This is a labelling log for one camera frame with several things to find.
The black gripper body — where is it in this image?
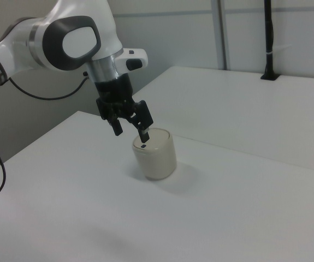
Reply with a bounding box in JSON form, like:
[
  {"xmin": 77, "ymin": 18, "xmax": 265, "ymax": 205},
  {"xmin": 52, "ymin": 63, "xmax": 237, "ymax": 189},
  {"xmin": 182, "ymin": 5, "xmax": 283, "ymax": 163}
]
[{"xmin": 94, "ymin": 74, "xmax": 136, "ymax": 117}]

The small white trash can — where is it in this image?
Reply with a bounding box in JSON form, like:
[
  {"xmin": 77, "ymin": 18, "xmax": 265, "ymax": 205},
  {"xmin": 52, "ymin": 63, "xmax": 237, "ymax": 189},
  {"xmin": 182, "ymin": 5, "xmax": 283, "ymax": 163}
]
[{"xmin": 131, "ymin": 127, "xmax": 178, "ymax": 181}]

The black pole with base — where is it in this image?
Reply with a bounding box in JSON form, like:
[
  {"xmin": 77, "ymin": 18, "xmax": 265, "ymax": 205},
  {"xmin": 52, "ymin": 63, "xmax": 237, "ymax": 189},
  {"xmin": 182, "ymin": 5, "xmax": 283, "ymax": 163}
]
[{"xmin": 260, "ymin": 0, "xmax": 280, "ymax": 81}]

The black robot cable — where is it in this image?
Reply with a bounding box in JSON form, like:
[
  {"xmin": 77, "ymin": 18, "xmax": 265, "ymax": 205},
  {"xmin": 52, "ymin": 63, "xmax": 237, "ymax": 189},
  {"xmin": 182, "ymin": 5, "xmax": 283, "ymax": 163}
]
[{"xmin": 0, "ymin": 71, "xmax": 90, "ymax": 207}]

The silver partition post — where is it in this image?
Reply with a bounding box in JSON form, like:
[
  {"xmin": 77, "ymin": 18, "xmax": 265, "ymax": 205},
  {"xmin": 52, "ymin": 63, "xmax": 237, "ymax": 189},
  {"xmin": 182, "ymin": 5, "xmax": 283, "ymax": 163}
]
[{"xmin": 216, "ymin": 0, "xmax": 232, "ymax": 70}]

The white cable tie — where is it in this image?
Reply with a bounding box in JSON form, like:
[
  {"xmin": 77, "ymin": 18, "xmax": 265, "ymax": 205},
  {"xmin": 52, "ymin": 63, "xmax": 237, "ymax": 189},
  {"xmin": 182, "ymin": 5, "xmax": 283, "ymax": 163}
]
[{"xmin": 265, "ymin": 43, "xmax": 293, "ymax": 55}]

